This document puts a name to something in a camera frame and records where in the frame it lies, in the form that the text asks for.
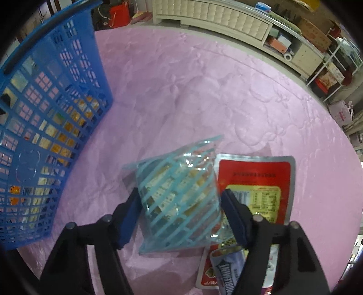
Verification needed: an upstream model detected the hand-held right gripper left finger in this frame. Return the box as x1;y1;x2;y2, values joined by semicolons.
40;189;142;295

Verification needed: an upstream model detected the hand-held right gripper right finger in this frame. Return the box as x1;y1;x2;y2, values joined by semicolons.
221;189;331;295

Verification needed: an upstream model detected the blue chewing gum pack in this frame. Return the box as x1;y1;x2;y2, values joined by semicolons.
210;247;247;295

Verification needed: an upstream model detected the red silver-edged snack pouch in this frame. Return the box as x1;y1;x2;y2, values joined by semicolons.
196;153;295;290

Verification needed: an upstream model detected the light blue striped snack bag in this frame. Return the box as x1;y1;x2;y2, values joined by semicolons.
122;135;224;254

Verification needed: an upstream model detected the blue plastic basket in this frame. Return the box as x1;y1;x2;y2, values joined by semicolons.
0;0;114;250

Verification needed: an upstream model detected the pink bag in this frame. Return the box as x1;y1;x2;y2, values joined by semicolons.
328;101;355;128

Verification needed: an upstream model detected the orange box in cabinet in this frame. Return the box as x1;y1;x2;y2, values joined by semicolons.
271;38;290;53

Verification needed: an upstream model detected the white metal rack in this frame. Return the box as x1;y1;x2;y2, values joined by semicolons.
306;37;363;103

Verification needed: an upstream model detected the cream TV cabinet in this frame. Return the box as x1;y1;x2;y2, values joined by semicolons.
152;0;325;80

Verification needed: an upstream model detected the brown cardboard box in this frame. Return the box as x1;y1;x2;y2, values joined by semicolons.
298;18;332;53

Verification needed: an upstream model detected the black bag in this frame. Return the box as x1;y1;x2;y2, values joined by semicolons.
92;4;112;30

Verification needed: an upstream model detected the red bag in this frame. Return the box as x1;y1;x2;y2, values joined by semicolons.
109;1;131;28

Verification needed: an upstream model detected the green cushion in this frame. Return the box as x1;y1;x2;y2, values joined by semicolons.
268;11;302;33

